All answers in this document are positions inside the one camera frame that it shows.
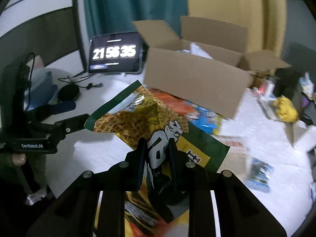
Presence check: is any orange snack bag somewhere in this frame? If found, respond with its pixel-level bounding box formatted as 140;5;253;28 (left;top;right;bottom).
150;88;200;121

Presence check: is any green yellow snack bag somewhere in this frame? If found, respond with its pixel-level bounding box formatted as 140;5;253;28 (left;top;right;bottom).
85;81;229;236

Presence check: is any black round earphone case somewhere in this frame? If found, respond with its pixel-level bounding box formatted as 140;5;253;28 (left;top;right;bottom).
57;84;80;102

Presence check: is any blue cartoon snack bag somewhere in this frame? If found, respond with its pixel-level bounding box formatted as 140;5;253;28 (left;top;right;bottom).
185;101;222;135

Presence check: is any toast bread bag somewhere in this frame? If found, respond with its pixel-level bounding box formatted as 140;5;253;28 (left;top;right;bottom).
215;135;251;180

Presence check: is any tablet showing clock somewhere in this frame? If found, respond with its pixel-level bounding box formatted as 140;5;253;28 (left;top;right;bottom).
87;32;143;74

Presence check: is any small blue snack packet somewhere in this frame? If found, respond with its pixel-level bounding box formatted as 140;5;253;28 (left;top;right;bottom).
245;158;274;193

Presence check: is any brown cardboard box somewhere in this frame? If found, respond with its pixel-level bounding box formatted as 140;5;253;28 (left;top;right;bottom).
134;16;288;119

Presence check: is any teal curtain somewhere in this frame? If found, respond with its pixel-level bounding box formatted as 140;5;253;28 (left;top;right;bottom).
84;0;187;38

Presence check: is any white charger plug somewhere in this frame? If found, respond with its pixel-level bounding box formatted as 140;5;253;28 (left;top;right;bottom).
259;79;275;98

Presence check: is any yellow duck pouch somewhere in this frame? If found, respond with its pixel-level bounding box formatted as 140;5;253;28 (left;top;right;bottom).
273;96;298;123

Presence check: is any white stand device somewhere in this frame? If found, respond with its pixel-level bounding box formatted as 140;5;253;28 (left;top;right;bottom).
287;120;316;152

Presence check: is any yellow curtain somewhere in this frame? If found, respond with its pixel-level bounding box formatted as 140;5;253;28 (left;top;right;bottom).
187;0;287;57

